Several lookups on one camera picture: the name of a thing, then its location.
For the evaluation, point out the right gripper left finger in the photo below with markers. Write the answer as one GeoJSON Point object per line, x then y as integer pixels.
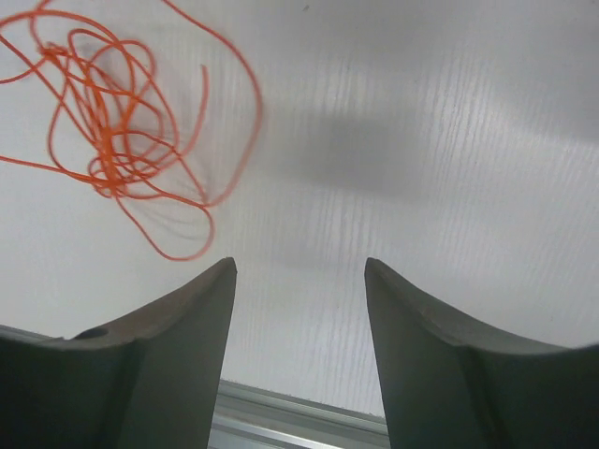
{"type": "Point", "coordinates": [148, 379]}

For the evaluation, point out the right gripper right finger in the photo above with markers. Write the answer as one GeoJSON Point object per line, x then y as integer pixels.
{"type": "Point", "coordinates": [449, 380]}

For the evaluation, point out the aluminium mounting rail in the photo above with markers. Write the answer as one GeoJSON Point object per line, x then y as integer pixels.
{"type": "Point", "coordinates": [249, 417]}

